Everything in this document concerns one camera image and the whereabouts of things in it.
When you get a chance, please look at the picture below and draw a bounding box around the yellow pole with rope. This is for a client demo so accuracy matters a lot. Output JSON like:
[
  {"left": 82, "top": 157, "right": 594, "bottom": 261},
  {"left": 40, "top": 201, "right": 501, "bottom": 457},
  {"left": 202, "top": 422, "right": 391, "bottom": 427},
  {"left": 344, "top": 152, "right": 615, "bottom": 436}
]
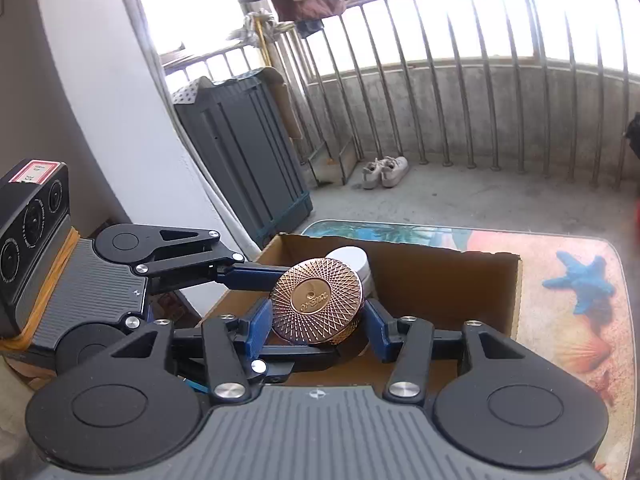
[{"left": 234, "top": 9, "right": 297, "bottom": 68}]

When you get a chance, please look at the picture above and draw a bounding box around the metal balcony railing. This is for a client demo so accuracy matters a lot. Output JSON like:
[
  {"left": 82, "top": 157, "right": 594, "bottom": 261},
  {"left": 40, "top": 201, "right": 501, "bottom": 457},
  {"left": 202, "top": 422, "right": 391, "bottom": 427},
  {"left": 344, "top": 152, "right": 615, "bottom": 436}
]
[{"left": 162, "top": 0, "right": 640, "bottom": 187}]

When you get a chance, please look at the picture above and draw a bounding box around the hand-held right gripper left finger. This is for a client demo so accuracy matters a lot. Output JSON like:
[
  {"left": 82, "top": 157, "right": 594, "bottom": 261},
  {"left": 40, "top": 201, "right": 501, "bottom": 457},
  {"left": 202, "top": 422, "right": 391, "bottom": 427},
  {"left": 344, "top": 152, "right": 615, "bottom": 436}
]
[{"left": 111, "top": 304, "right": 274, "bottom": 404}]

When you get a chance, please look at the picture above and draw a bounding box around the metal floor rack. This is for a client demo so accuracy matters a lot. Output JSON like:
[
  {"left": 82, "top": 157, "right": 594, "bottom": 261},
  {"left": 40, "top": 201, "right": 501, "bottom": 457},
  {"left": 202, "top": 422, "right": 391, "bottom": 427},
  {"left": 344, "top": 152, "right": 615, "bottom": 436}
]
[{"left": 299, "top": 134, "right": 362, "bottom": 187}]

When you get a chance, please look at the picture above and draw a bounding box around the rose gold round compact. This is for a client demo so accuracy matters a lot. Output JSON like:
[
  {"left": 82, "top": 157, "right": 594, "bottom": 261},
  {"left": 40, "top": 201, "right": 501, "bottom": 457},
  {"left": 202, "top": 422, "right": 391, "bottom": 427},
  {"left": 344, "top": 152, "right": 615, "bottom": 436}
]
[{"left": 269, "top": 257, "right": 364, "bottom": 347}]

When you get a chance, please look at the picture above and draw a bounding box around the round white lid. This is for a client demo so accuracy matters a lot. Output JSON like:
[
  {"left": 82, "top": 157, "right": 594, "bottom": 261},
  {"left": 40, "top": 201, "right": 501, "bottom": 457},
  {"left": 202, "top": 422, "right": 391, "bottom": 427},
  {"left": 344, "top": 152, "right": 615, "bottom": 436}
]
[{"left": 326, "top": 246, "right": 372, "bottom": 297}]

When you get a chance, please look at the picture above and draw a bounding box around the yellow rubber band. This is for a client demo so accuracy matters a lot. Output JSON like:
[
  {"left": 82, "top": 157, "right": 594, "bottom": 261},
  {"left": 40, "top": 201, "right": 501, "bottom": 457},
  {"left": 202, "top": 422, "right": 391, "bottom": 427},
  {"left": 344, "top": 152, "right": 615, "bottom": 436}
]
[{"left": 0, "top": 226, "right": 82, "bottom": 357}]

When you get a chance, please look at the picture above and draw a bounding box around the dark grey folded panel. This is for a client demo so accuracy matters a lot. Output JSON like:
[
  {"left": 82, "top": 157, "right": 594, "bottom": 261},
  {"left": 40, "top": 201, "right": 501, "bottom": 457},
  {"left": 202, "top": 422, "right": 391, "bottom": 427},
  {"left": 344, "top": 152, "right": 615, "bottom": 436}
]
[{"left": 172, "top": 67, "right": 314, "bottom": 249}]

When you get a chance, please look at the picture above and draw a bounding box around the white shoe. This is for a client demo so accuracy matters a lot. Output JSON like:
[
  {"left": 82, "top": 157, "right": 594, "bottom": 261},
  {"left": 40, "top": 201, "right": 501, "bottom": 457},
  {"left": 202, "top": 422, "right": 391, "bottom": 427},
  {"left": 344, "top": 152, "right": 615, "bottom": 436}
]
[
  {"left": 361, "top": 159, "right": 388, "bottom": 191},
  {"left": 380, "top": 155, "right": 411, "bottom": 188}
]

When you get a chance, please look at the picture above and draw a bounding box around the brown cardboard box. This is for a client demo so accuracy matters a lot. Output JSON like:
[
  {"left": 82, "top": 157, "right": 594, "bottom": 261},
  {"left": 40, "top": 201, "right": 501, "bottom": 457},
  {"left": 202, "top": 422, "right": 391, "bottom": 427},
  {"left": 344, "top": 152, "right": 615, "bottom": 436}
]
[{"left": 199, "top": 232, "right": 524, "bottom": 387}]

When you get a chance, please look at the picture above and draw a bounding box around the starfish printed table cover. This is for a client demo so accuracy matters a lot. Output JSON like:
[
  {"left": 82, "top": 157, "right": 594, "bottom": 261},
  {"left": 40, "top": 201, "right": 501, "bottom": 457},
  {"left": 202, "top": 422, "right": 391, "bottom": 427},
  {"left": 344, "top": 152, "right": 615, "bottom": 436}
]
[{"left": 300, "top": 218, "right": 632, "bottom": 480}]

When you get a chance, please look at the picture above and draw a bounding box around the brown cardboard sheet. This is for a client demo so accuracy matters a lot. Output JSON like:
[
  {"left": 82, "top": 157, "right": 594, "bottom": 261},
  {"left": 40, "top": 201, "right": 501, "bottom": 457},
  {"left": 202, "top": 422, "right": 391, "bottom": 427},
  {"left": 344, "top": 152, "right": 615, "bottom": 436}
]
[{"left": 260, "top": 66, "right": 304, "bottom": 142}]

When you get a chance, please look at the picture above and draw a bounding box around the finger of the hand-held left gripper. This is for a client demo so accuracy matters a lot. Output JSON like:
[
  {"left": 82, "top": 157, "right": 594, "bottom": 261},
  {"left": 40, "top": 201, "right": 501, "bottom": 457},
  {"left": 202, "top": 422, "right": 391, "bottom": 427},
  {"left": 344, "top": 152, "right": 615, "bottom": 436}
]
[
  {"left": 170, "top": 327, "right": 343, "bottom": 386},
  {"left": 134, "top": 229, "right": 282, "bottom": 296}
]

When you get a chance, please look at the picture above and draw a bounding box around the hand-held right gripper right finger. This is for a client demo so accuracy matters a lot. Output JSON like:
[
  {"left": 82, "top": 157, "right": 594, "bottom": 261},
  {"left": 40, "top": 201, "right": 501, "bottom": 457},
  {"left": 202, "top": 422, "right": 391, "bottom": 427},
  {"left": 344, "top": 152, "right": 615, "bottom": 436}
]
[{"left": 363, "top": 299, "right": 532, "bottom": 404}]

